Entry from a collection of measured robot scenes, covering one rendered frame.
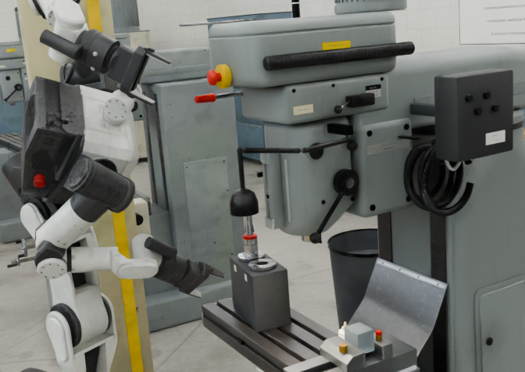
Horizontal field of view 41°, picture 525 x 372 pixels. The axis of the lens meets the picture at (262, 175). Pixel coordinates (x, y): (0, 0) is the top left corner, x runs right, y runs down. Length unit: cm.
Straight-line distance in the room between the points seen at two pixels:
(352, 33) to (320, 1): 724
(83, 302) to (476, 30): 555
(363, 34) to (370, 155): 32
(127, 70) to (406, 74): 76
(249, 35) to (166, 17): 982
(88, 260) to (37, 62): 156
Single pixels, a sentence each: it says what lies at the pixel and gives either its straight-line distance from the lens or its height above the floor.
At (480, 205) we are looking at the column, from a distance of 213.
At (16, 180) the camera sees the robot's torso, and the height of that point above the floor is 147.
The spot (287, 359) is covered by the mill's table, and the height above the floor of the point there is 94.
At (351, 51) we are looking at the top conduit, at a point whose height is 180.
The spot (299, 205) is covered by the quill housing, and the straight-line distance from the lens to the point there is 185.
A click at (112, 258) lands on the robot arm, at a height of 128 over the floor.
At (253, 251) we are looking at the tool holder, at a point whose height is 116.
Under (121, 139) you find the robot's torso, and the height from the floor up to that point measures 161.
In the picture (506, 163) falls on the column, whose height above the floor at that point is 143.
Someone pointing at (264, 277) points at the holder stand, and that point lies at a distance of 219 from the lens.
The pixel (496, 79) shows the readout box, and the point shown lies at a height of 171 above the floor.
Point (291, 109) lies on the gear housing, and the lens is 174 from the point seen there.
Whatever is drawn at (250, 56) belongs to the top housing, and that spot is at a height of 181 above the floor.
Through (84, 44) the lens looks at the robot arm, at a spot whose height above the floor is 187.
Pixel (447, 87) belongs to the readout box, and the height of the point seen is 170.
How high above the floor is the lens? 188
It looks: 12 degrees down
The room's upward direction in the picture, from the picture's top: 4 degrees counter-clockwise
